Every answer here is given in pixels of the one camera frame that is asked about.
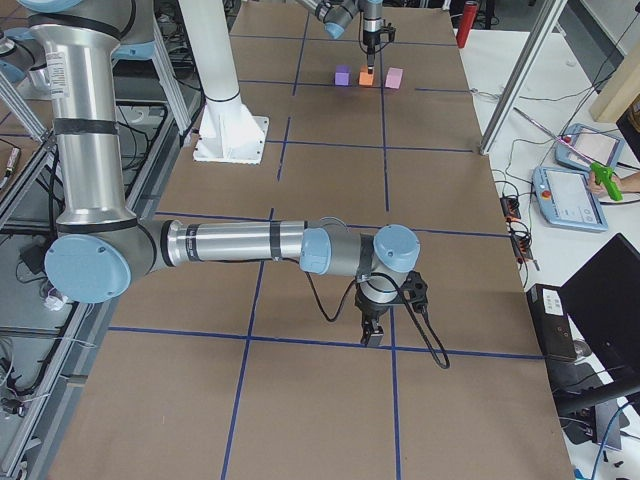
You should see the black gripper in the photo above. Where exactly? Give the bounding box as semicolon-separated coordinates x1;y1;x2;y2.
362;17;379;74
355;287;400;347

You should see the orange foam cube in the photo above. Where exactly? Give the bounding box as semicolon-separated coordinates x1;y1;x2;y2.
358;68;375;87

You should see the pink foam cube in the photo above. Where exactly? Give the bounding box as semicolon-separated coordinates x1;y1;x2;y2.
385;67;404;90

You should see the purple foam cube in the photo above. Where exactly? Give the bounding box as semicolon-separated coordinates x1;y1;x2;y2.
334;65;351;86

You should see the red cylinder tube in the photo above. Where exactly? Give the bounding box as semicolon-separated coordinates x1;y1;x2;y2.
456;1;478;49

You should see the black box with label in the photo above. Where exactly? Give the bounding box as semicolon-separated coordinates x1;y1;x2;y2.
526;284;577;363

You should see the far blue teach pendant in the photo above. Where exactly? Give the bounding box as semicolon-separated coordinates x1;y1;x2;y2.
555;123;625;171

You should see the blue teach pendant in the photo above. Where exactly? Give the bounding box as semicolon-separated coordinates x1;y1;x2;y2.
555;123;625;171
532;166;608;232

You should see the black monitor on stand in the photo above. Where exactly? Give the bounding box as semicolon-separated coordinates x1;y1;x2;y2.
554;232;640;419

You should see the near blue teach pendant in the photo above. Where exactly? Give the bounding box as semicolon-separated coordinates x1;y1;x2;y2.
532;166;608;232

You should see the person in black shirt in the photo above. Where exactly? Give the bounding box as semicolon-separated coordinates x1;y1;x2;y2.
588;172;640;196

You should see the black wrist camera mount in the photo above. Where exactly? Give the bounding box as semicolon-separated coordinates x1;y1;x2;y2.
401;271;428;314
377;20;396;51

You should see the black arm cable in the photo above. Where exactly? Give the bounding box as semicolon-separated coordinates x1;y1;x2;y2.
303;272;451;371

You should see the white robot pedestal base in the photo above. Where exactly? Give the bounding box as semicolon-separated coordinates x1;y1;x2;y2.
179;0;269;165

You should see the grey aluminium frame post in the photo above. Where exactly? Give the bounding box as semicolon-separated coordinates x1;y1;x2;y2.
479;0;568;155

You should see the reacher grabber stick green handle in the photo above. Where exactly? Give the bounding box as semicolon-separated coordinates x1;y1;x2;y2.
513;107;623;202

